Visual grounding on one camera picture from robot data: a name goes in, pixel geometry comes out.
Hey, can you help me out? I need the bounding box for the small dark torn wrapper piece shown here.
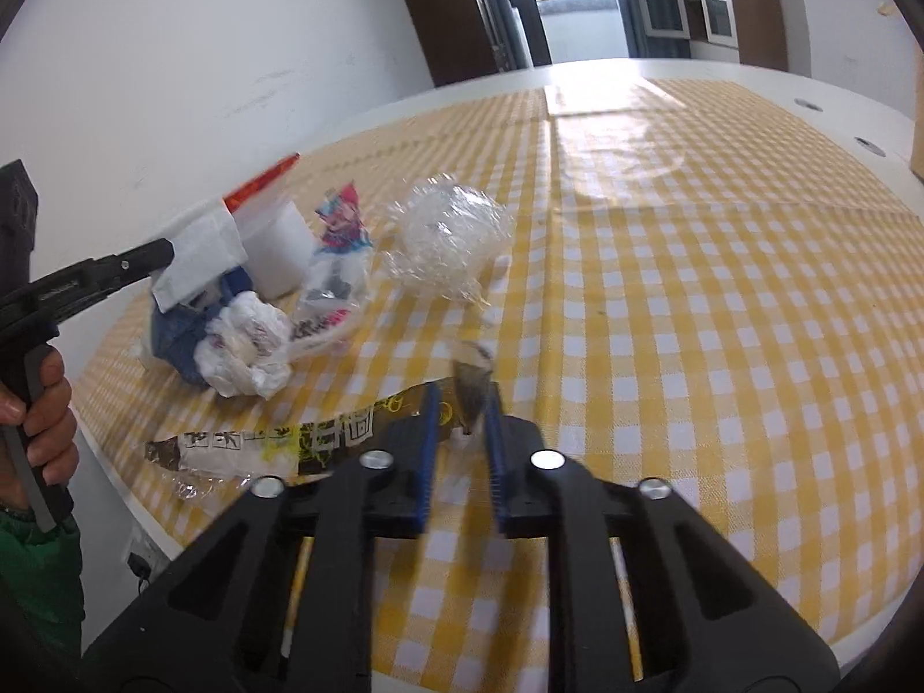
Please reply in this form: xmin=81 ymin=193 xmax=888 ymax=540
xmin=451 ymin=340 xmax=495 ymax=435

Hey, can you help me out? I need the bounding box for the yellow black snack wrapper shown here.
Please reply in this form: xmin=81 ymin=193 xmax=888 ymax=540
xmin=144 ymin=383 xmax=426 ymax=499

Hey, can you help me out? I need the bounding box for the green sleeve left forearm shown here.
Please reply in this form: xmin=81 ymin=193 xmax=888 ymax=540
xmin=2 ymin=505 xmax=84 ymax=666

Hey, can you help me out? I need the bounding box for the person's left hand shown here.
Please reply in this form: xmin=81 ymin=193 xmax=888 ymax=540
xmin=2 ymin=347 xmax=80 ymax=523

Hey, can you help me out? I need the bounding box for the blue plastic bag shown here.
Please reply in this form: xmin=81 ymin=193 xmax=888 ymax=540
xmin=150 ymin=266 xmax=254 ymax=388

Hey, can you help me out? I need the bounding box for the crumpled white plastic bag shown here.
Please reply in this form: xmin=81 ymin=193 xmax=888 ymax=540
xmin=194 ymin=291 xmax=291 ymax=401

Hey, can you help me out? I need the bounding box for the white plastic cup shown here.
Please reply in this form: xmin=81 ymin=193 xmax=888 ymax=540
xmin=233 ymin=199 xmax=316 ymax=300

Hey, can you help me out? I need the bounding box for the pink cartoon clear wrapper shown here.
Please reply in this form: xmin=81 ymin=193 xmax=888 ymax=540
xmin=288 ymin=183 xmax=372 ymax=362

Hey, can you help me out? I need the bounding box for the red white snack bag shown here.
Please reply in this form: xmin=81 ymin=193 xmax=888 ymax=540
xmin=224 ymin=154 xmax=301 ymax=213

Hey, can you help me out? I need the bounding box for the yellow checkered tablecloth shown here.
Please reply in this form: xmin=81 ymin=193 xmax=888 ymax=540
xmin=70 ymin=76 xmax=924 ymax=693

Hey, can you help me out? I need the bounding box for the crumpled clear plastic wrap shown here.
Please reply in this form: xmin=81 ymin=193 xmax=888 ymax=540
xmin=382 ymin=176 xmax=515 ymax=304

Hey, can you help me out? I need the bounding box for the dark blue curtain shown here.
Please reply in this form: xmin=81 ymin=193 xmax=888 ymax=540
xmin=617 ymin=0 xmax=691 ymax=59

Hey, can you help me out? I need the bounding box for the dark brown door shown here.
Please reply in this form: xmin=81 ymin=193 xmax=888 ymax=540
xmin=404 ymin=0 xmax=530 ymax=88

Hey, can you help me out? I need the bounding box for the wall power socket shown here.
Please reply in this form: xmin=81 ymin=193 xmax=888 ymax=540
xmin=125 ymin=529 xmax=169 ymax=583

